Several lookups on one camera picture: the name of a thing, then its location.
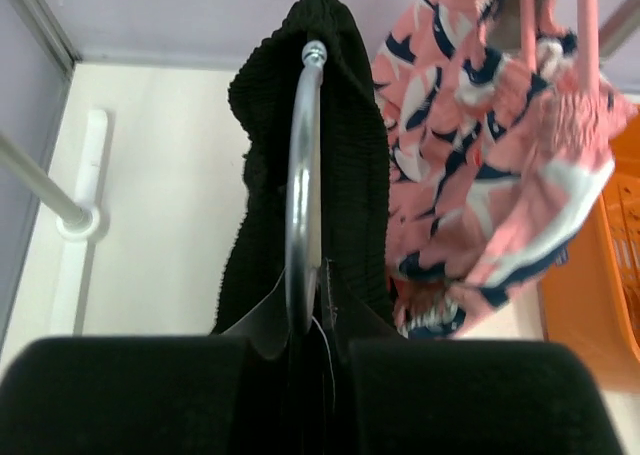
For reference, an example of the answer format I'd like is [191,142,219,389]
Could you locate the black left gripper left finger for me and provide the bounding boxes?
[1,337,265,454]

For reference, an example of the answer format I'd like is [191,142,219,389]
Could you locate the pink shark print shorts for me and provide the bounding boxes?
[372,0,636,339]

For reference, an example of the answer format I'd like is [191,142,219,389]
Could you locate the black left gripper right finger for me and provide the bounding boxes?
[350,340,622,454]

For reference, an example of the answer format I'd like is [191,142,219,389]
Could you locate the orange plastic basket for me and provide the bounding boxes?
[540,119,639,392]

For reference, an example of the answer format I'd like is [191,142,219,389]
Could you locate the silver clothes rack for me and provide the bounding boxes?
[1,109,109,336]

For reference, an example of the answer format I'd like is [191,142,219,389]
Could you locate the black shorts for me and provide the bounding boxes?
[214,0,395,454]

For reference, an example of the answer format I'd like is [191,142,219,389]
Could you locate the pink hanger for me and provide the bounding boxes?
[517,0,601,76]

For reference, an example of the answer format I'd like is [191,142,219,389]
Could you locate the grey metal hanger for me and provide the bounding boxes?
[219,40,401,361]

